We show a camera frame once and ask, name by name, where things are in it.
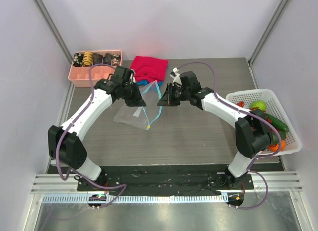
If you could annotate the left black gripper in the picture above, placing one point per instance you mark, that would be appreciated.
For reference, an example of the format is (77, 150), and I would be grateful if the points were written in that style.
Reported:
(137, 101)

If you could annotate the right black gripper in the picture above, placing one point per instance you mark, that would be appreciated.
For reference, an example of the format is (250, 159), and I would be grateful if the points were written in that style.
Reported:
(172, 96)

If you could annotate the clear zip top bag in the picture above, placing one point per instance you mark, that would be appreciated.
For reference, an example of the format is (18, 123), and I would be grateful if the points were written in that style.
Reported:
(142, 117)

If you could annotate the red toy lobster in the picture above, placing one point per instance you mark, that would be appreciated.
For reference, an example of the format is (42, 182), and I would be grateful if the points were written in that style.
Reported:
(241, 104)

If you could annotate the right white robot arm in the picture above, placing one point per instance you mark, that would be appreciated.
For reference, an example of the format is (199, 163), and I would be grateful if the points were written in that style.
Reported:
(253, 132)

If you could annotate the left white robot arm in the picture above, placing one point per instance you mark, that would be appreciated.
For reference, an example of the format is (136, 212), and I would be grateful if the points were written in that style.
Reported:
(65, 141)

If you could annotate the blue folded cloth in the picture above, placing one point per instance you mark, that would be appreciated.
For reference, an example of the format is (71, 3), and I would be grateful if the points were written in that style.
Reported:
(144, 82)

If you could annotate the red folded cloth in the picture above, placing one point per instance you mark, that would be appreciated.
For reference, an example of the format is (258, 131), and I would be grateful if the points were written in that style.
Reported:
(149, 69)

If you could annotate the black dotted sock roll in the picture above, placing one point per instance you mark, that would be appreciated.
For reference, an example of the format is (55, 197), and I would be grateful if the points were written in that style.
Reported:
(116, 59)

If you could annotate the black patterned sock roll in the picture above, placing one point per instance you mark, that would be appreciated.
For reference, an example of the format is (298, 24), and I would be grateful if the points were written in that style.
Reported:
(107, 59)

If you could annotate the dark brown sock roll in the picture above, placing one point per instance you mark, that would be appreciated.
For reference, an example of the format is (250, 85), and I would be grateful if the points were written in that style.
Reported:
(97, 58)

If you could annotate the pink compartment tray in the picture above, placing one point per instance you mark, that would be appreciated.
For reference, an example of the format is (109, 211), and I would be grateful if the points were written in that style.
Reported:
(81, 76)

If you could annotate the yellow striped sock roll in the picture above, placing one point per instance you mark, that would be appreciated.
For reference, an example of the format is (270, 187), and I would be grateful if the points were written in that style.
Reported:
(87, 59)

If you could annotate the black floral sock roll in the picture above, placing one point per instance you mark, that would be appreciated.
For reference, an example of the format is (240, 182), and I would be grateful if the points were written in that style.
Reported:
(78, 59)

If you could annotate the green toy lime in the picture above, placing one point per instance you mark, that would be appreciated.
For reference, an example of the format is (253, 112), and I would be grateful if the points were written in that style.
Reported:
(259, 105)

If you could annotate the green toy cucumber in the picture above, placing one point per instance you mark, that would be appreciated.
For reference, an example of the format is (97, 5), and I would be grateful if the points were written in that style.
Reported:
(277, 123)

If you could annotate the white plastic basket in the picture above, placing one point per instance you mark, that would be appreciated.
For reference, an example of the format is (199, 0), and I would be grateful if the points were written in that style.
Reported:
(274, 113)

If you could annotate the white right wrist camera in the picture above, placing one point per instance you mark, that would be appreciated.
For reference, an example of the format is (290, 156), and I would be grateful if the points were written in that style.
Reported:
(176, 76)

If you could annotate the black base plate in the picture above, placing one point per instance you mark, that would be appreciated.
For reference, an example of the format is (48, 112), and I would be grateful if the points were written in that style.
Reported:
(175, 180)

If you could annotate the perforated cable duct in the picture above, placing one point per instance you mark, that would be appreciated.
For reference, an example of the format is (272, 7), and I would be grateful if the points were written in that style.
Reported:
(103, 199)

